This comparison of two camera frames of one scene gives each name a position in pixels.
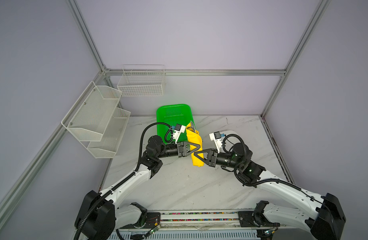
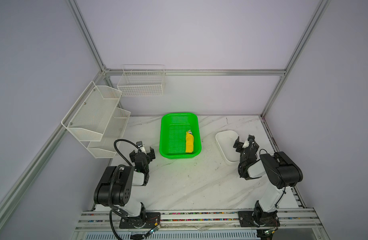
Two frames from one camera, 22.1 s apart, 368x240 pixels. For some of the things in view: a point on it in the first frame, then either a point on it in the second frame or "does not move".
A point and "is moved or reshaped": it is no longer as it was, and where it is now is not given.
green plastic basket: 172,114 is moved or reshaped
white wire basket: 142,80 does not move
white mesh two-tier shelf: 94,120 does not move
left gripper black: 184,148 to 132,156
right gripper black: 212,156 to 238,146
